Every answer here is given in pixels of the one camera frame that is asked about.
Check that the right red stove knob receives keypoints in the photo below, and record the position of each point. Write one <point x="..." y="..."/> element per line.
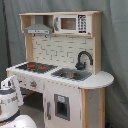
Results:
<point x="33" y="84"/>

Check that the toy microwave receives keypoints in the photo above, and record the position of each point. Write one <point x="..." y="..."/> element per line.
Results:
<point x="73" y="24"/>

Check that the wooden toy kitchen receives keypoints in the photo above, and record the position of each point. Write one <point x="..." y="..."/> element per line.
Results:
<point x="61" y="50"/>

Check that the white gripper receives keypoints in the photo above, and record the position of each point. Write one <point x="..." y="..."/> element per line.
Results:
<point x="12" y="82"/>

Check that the black toy faucet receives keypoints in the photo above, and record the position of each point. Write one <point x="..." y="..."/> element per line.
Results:
<point x="83" y="56"/>

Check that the white cabinet door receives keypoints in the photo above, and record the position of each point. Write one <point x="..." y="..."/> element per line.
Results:
<point x="62" y="106"/>

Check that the grey range hood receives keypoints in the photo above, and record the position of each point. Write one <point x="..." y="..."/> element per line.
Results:
<point x="38" y="27"/>

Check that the grey toy sink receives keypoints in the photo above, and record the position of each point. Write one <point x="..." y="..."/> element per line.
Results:
<point x="83" y="74"/>

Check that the black toy stovetop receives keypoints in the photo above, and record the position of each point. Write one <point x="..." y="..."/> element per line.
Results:
<point x="36" y="67"/>

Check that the small metal pot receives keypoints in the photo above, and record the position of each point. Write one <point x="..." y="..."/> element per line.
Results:
<point x="70" y="75"/>

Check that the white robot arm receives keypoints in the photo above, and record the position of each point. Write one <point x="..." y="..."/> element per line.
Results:
<point x="10" y="101"/>

